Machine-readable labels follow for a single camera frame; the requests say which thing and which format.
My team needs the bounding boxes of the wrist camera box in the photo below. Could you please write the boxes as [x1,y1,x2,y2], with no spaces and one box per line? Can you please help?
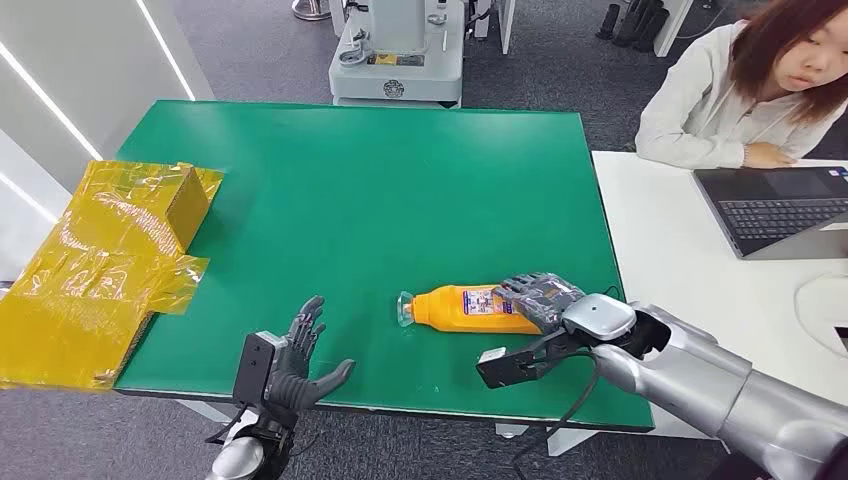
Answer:
[475,333,586,391]
[232,331,288,406]

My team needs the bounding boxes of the person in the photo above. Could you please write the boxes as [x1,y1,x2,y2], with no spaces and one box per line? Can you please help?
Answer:
[634,0,848,171]

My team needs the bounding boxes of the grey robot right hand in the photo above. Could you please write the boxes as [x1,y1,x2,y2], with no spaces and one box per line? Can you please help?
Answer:
[492,272,639,346]

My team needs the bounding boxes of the orange detergent bottle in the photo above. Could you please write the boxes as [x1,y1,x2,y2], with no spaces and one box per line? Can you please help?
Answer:
[396,284,546,337]

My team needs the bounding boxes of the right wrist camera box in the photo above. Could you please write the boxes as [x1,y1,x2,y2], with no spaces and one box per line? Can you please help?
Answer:
[475,333,586,391]

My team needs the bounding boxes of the yellow taped cardboard box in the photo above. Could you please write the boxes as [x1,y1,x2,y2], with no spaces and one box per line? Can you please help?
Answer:
[0,159,226,393]

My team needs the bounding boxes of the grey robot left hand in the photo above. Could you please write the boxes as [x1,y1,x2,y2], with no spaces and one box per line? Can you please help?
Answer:
[264,295,357,415]

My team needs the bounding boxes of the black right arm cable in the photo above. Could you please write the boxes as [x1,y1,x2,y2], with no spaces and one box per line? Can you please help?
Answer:
[511,351,602,480]

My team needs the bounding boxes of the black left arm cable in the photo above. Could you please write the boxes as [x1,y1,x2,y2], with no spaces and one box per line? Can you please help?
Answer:
[205,405,248,446]

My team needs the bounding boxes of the white round object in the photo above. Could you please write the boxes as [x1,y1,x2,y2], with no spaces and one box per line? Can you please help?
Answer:
[793,272,848,360]

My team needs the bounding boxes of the dark grey laptop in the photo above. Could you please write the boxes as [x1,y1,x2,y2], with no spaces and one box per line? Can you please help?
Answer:
[692,165,848,261]

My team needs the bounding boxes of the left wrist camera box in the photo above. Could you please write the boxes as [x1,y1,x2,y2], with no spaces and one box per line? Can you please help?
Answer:
[232,331,288,406]

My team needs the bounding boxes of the person's hand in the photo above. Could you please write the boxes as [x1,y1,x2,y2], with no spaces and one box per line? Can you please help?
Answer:
[743,141,799,170]

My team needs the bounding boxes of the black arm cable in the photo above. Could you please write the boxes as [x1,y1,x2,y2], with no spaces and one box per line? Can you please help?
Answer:
[205,405,248,446]
[511,351,602,480]

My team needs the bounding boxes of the black chair base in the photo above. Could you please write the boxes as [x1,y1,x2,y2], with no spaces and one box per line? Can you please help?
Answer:
[594,0,671,54]

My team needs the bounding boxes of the chrome stand base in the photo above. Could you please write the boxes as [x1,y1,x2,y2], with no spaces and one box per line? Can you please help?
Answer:
[291,0,333,22]

